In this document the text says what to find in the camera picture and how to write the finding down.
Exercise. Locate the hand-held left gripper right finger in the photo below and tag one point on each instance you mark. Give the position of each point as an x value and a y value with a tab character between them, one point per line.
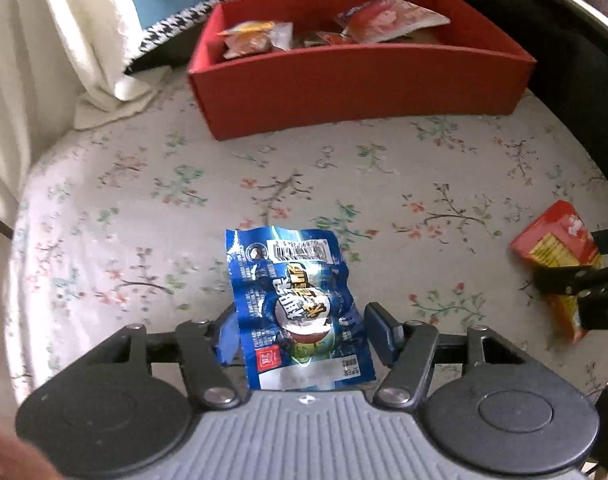
379	331

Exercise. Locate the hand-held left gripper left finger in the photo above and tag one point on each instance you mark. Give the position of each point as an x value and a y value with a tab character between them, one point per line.
226	342

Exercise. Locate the red and yellow snack packet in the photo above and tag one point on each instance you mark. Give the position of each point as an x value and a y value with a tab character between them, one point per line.
549	245

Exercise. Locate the blue snack packet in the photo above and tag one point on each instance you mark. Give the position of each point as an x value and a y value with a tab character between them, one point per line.
294	305

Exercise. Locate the red cardboard box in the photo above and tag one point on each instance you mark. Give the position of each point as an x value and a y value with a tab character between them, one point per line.
364	85

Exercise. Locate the white snack packet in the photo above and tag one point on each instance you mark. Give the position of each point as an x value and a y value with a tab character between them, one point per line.
249	37

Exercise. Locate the red sausage packet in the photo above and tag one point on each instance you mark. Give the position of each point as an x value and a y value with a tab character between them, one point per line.
389	17

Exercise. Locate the floral cloth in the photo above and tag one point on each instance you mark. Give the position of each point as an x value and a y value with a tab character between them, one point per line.
133	200

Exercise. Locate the dark coffee table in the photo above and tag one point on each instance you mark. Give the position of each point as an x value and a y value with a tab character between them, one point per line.
559	20

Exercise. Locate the white towel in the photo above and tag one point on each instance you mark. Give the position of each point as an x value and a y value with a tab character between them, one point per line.
48	35

